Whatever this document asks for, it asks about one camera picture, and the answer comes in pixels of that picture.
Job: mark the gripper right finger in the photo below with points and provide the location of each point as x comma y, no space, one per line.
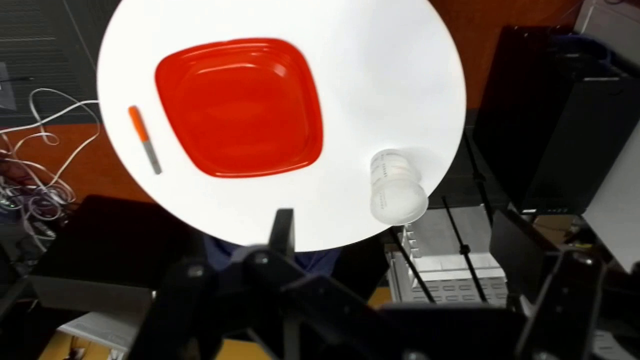
565,305

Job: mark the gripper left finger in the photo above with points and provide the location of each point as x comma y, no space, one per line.
260,300

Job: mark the clear plastic cup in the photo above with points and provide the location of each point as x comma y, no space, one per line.
395,190

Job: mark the orange marker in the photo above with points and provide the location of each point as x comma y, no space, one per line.
144,139

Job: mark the blue cloth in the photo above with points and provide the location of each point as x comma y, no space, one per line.
315,260

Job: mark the stand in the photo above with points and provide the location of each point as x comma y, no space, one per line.
465,245

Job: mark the white perforated metal rack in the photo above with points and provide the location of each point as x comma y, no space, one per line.
445,270

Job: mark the black box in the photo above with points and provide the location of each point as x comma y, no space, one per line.
110,240

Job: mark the black computer tower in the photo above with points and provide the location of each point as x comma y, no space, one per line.
550,125

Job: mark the red square plastic plate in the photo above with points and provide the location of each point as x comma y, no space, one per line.
240,107

